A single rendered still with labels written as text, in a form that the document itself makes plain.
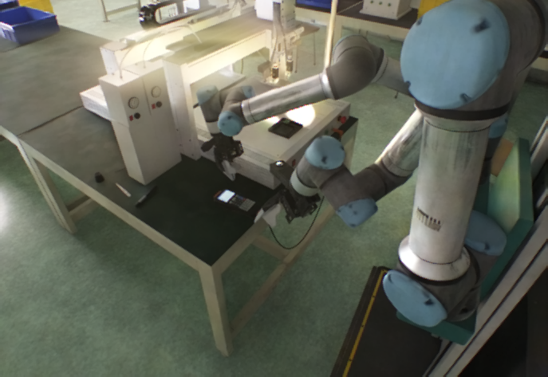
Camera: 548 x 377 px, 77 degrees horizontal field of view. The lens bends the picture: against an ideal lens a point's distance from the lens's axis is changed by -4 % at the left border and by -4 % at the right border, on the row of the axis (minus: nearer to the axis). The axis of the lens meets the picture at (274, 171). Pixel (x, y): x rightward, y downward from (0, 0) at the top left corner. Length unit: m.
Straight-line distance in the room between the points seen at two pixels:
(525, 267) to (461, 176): 0.47
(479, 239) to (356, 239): 1.68
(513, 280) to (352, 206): 0.45
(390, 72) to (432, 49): 0.71
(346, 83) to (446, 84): 0.58
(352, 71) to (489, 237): 0.53
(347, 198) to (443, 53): 0.37
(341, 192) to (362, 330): 1.02
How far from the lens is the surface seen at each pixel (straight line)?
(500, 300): 1.07
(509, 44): 0.47
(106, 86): 1.48
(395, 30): 3.73
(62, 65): 3.13
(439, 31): 0.46
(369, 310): 1.73
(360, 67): 1.03
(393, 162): 0.77
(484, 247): 0.75
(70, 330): 2.25
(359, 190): 0.74
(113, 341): 2.13
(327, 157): 0.73
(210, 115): 1.24
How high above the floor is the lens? 1.78
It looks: 39 degrees down
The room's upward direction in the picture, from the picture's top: straight up
